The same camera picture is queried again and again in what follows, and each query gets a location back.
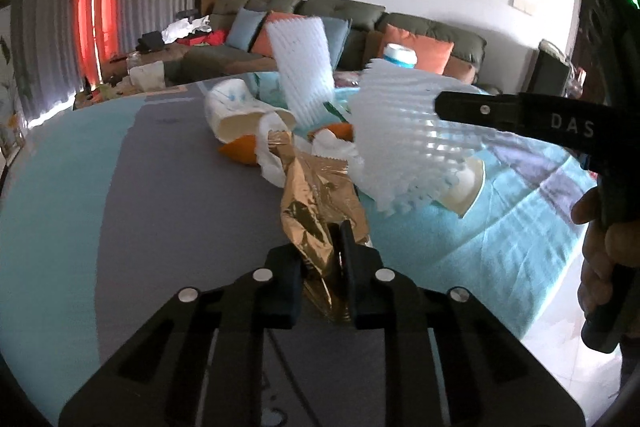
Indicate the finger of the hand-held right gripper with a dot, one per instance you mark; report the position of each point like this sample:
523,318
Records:
475,107

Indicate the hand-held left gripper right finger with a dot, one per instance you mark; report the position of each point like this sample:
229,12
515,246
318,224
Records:
348,269

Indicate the wall switch plate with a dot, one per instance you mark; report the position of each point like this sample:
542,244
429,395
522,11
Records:
522,4

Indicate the green sofa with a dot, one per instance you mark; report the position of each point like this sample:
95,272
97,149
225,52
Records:
360,9

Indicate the crushed white paper cup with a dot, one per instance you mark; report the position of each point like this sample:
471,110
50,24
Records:
235,107

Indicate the brown cushion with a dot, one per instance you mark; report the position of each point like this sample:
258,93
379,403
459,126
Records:
460,69

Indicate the orange curtain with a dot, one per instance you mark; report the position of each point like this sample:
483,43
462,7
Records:
100,7

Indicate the small orange peel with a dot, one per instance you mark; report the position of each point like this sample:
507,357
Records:
340,129

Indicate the orange cushion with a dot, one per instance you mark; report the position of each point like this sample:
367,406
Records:
430,52
261,43

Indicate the red cloth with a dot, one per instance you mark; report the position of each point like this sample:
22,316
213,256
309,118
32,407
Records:
212,39

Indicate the blue white plastic tub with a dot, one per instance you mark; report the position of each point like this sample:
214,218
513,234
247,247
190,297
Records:
400,56

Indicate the person's right hand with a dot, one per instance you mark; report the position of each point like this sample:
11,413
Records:
592,267

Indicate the green white snack wrapper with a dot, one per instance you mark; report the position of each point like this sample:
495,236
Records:
331,108

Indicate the black chair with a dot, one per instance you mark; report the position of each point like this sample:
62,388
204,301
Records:
547,69

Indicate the white clothes pile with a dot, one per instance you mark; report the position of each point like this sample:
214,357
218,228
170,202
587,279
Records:
185,28

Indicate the beige paper bag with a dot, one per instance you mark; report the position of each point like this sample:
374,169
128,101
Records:
147,76

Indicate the teal grey table cloth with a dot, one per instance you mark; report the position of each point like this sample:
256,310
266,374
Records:
150,207

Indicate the gold foil wrapper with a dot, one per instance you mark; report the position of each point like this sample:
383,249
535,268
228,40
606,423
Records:
310,197

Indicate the black bag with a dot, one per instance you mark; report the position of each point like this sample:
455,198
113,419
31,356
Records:
150,42

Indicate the blue cushion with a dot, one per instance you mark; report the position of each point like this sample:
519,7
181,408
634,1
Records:
242,29
339,39

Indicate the large orange peel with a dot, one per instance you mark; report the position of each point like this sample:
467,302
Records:
240,151

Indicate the white foam fruit net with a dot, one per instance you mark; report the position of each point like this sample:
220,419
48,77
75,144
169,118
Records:
400,132
300,67

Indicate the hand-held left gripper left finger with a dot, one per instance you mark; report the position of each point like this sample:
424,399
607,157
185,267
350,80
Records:
282,292

